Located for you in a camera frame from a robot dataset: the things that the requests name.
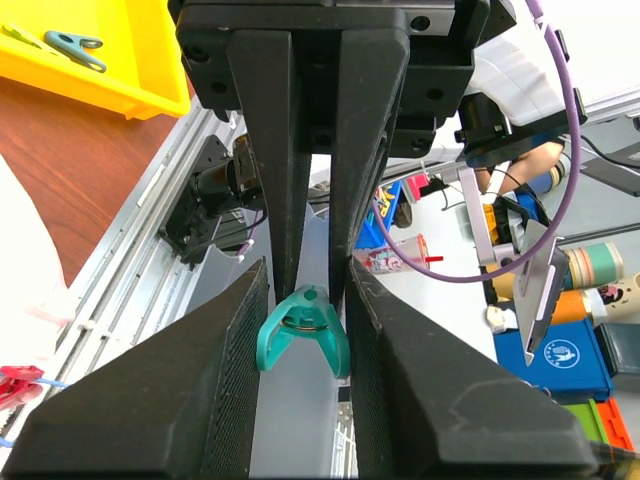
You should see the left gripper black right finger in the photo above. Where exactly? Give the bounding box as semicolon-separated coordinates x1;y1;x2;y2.
345;261;598;479

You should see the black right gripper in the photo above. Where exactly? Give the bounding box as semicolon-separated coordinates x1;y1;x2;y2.
168;1;515;311

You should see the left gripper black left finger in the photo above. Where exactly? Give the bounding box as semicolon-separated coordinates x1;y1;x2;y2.
2;260;268;479

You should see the teal clothespin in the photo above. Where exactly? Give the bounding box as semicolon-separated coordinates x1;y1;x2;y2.
255;284;351;379

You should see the red clothespin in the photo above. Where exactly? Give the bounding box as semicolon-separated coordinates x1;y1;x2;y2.
1;366;44;410

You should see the white pink-trimmed underwear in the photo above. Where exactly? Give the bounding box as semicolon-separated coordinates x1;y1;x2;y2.
1;161;75;370

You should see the light blue wire hanger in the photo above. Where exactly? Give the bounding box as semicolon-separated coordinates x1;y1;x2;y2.
0;377;71;451

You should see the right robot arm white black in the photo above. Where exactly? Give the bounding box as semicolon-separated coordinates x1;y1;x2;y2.
168;1;585;304

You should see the blue recycling bin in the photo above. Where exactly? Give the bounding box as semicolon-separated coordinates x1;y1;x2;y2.
494;320;613;404

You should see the plastic drink cup red straw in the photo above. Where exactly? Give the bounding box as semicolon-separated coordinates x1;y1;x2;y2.
354;234;444;275

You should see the grey tablet on stand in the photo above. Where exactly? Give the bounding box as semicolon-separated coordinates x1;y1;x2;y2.
513;220;568;366

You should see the yellow plastic tray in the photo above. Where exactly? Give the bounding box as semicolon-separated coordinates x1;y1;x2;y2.
1;1;191;120

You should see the person in plaid shirt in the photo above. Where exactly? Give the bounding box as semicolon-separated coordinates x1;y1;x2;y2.
499;139;565;194

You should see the green clothespin in tray front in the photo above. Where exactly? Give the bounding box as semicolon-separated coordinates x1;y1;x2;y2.
1;24;50;51

